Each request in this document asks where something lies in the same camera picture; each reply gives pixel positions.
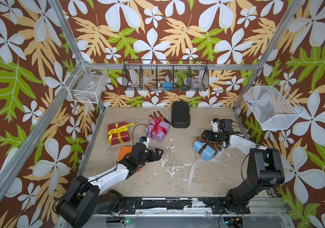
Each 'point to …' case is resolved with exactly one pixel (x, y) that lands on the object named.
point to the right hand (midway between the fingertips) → (207, 134)
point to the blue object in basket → (167, 86)
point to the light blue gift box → (207, 152)
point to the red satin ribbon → (156, 127)
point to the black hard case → (180, 114)
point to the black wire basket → (166, 75)
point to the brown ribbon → (214, 145)
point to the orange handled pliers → (160, 117)
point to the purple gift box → (160, 137)
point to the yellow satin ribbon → (117, 130)
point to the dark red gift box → (124, 135)
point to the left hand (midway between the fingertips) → (158, 150)
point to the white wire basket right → (274, 108)
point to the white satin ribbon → (215, 159)
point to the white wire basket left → (86, 83)
